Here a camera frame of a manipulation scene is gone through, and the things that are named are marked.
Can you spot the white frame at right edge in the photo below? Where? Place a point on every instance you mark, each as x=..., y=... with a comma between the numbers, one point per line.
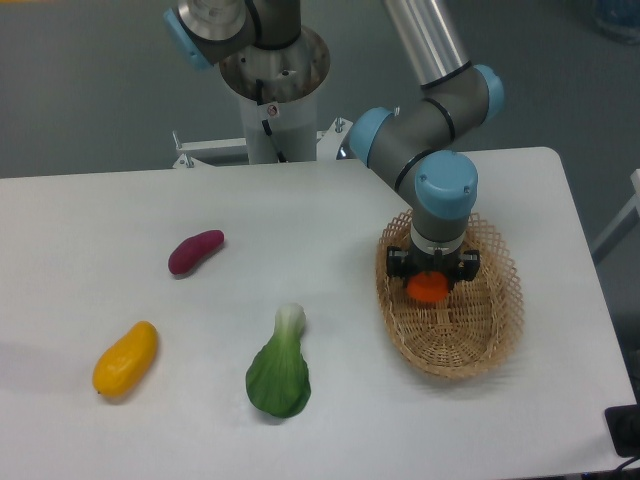
x=623, y=222

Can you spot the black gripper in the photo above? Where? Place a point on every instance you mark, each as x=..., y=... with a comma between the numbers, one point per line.
x=456, y=265

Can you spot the orange fruit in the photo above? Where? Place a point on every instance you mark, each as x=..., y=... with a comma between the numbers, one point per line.
x=428, y=287

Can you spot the yellow mango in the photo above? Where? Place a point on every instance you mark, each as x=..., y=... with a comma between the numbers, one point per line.
x=123, y=365

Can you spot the blue object top right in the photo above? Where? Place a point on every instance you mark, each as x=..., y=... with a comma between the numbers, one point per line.
x=617, y=19

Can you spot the green bok choy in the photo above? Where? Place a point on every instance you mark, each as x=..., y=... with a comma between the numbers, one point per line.
x=278, y=381

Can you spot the woven wicker basket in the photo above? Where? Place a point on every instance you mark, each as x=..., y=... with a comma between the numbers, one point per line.
x=475, y=328

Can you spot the purple sweet potato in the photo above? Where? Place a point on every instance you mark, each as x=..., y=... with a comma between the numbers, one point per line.
x=193, y=250

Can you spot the black device at table edge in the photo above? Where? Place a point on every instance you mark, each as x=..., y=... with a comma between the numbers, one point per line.
x=623, y=426

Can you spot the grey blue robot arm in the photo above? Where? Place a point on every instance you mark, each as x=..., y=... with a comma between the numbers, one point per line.
x=275, y=65

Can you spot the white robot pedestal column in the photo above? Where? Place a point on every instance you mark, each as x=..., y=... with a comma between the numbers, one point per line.
x=280, y=132

